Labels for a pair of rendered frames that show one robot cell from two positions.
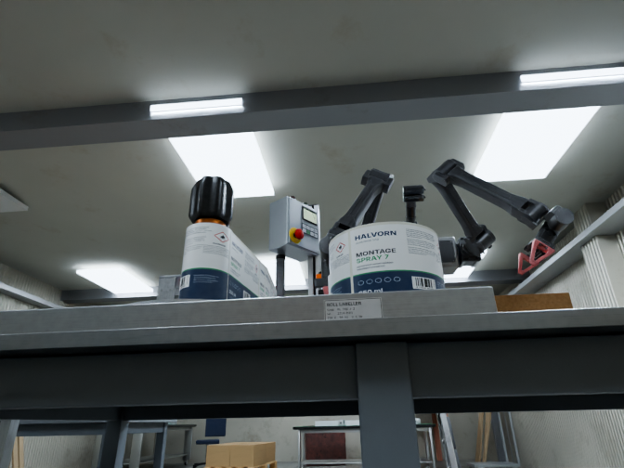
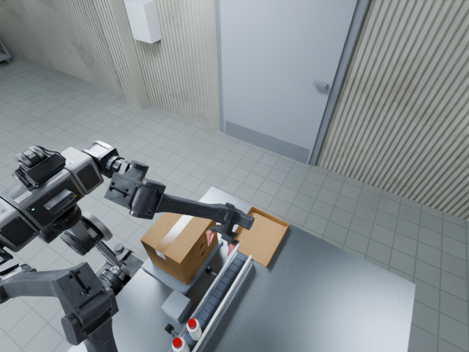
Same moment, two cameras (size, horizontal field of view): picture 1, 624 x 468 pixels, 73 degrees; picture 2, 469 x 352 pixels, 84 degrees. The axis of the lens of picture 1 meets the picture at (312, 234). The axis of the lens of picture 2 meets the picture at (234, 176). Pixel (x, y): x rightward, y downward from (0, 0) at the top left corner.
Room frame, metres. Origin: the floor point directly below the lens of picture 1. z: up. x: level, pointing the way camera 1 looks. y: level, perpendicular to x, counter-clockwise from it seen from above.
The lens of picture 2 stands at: (1.02, -0.24, 2.23)
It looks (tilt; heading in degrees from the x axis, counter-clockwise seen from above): 47 degrees down; 295
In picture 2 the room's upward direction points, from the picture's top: straight up
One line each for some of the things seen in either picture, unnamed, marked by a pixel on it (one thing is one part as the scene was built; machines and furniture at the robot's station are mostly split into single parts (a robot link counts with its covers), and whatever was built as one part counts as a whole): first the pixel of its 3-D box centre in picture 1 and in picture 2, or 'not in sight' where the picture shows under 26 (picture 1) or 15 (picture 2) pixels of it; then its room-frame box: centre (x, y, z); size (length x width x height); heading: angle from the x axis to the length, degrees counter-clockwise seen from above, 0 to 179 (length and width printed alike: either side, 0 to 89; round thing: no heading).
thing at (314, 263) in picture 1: (315, 289); not in sight; (1.48, -0.01, 1.17); 0.04 x 0.04 x 0.67; 84
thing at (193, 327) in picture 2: not in sight; (194, 328); (1.28, -0.41, 0.98); 0.05 x 0.05 x 0.20
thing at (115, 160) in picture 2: (471, 246); (116, 165); (1.80, -0.73, 1.45); 0.09 x 0.08 x 0.12; 85
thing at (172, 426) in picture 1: (149, 444); not in sight; (8.59, 3.05, 0.44); 2.43 x 0.91 x 0.87; 175
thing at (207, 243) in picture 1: (208, 247); not in sight; (0.75, 0.20, 1.04); 0.09 x 0.09 x 0.29
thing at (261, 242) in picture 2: not in sight; (258, 234); (1.22, -1.03, 0.85); 0.30 x 0.26 x 0.04; 84
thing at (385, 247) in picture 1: (385, 281); not in sight; (0.73, -0.13, 0.95); 0.20 x 0.20 x 0.14
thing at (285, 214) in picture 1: (294, 229); not in sight; (1.42, 0.06, 1.38); 0.17 x 0.10 x 0.19; 139
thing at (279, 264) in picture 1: (279, 283); not in sight; (1.44, 0.12, 1.18); 0.04 x 0.04 x 0.21
